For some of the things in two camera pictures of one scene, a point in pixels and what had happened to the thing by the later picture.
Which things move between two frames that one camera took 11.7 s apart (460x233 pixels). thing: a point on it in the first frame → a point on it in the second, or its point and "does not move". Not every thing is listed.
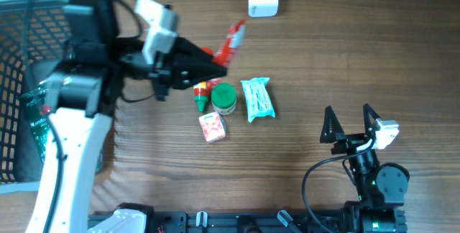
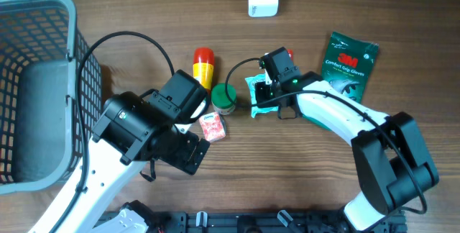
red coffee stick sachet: [233, 41] → [290, 53]
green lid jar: [223, 98] does not move
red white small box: [213, 126] does not move
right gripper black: [348, 142] → [260, 91]
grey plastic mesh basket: [34, 31] does not move
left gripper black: [177, 66] → [181, 159]
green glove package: [36, 104] → [348, 64]
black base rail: [251, 221] does not move
